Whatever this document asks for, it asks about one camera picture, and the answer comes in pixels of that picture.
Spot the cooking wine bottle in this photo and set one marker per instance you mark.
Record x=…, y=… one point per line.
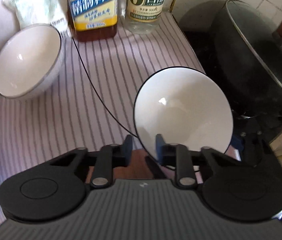
x=93, y=20

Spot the black wok with lid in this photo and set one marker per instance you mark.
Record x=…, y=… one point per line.
x=241, y=50

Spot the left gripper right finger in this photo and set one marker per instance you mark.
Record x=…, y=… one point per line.
x=179, y=157

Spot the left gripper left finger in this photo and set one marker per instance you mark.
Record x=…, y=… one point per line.
x=108, y=158

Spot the striped tablecloth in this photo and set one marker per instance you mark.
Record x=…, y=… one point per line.
x=90, y=103

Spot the white ribbed bowl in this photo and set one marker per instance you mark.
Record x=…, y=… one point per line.
x=185, y=107
x=30, y=61

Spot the white salt bag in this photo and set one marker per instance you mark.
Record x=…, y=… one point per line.
x=52, y=12

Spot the white vinegar bottle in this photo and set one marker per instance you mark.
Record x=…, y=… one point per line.
x=142, y=16

